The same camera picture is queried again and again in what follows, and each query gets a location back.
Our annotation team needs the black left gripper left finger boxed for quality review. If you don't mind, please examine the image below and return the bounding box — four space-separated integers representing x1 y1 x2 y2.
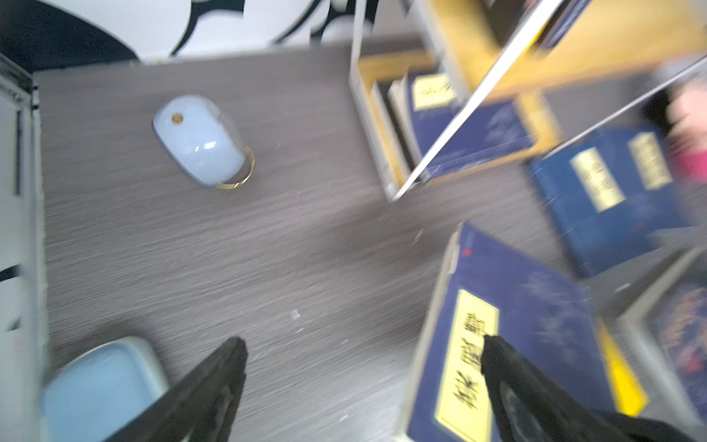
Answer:
109 336 248 441

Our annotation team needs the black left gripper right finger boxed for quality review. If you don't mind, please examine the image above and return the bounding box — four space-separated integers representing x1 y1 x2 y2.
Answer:
481 335 692 441

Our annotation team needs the navy book yellow label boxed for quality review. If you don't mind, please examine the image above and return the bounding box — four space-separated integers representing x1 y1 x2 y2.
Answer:
386 71 536 182

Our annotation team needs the navy book vertical label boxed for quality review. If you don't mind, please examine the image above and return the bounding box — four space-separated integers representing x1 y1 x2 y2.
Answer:
527 125 694 278

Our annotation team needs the light blue alarm clock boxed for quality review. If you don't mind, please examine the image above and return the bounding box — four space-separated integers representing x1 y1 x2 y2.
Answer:
152 95 256 190

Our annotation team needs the plush doll pink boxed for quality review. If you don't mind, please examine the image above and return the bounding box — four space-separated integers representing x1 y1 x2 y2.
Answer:
666 79 706 184

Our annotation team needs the black Murphy law book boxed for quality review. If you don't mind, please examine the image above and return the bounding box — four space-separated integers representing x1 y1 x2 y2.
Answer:
370 80 412 182

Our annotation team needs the white wooden book shelf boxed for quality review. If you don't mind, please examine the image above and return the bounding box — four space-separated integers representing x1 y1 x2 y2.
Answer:
350 1 706 202

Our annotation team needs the black barcode book on shelf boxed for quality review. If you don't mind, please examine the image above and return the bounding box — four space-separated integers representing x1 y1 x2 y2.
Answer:
480 0 590 51

